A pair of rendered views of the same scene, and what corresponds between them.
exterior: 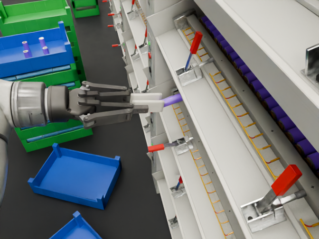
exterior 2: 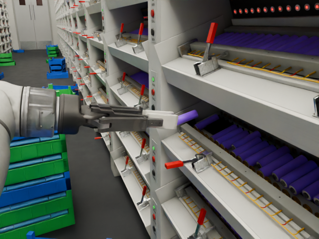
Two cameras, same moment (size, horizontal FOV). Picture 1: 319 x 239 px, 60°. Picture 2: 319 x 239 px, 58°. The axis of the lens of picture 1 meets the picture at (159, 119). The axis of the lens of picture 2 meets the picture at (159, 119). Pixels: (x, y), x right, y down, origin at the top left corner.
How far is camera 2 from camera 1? 0.26 m
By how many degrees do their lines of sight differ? 27
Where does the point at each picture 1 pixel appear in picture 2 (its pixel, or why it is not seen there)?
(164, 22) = (169, 50)
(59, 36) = not seen: hidden behind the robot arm
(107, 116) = (123, 120)
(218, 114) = (248, 79)
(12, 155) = not seen: outside the picture
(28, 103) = (40, 101)
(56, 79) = (42, 150)
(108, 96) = (120, 110)
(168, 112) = (176, 144)
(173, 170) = (186, 222)
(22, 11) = not seen: hidden behind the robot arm
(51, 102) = (65, 103)
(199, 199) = (237, 204)
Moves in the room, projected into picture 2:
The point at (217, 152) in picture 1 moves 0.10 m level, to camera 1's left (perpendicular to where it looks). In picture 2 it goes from (261, 96) to (186, 97)
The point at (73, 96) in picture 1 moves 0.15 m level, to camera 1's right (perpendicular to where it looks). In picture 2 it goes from (84, 108) to (161, 105)
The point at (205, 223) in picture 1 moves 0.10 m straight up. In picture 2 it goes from (253, 223) to (261, 162)
